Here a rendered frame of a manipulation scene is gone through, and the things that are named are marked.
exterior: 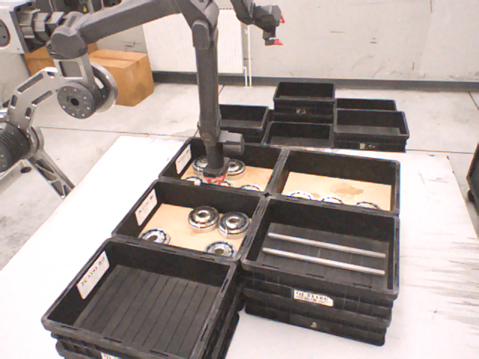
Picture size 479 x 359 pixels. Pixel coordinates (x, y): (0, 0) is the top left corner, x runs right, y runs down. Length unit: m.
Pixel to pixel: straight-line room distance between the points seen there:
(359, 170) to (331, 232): 0.31
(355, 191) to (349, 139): 0.90
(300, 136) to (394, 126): 0.57
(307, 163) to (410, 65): 2.94
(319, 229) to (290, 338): 0.34
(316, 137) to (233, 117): 0.55
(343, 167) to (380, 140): 0.88
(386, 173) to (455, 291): 0.44
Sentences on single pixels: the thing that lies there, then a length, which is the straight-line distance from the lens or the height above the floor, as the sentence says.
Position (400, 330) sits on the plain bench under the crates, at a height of 0.70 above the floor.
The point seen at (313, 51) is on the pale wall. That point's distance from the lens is 4.28.
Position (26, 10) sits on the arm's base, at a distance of 1.31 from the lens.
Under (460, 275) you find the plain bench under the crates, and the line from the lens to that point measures 1.50.
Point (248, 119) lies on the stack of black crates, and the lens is 2.69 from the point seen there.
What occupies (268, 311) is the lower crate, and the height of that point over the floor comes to 0.73.
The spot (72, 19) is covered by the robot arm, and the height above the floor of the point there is 1.47.
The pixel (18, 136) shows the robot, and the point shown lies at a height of 0.92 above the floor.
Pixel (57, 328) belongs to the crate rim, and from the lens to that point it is 1.09.
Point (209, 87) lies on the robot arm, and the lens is 1.17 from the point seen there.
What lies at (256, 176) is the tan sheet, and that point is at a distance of 1.57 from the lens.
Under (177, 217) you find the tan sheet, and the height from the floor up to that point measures 0.83.
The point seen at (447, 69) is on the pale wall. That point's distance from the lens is 4.46.
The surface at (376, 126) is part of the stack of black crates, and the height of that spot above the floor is 0.49.
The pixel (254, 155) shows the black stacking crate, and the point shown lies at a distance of 1.59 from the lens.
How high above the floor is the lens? 1.74
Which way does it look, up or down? 36 degrees down
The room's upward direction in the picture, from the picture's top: 4 degrees counter-clockwise
